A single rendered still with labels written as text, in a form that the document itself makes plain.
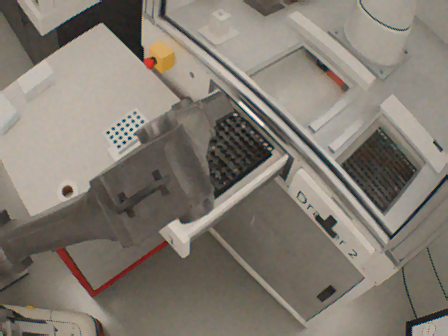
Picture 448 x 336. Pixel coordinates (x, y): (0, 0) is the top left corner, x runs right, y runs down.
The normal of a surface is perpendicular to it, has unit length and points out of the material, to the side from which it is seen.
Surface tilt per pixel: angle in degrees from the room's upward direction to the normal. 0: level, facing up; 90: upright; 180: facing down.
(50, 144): 0
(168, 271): 0
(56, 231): 59
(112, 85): 0
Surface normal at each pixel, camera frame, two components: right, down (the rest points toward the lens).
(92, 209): -0.41, 0.37
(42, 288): 0.09, -0.47
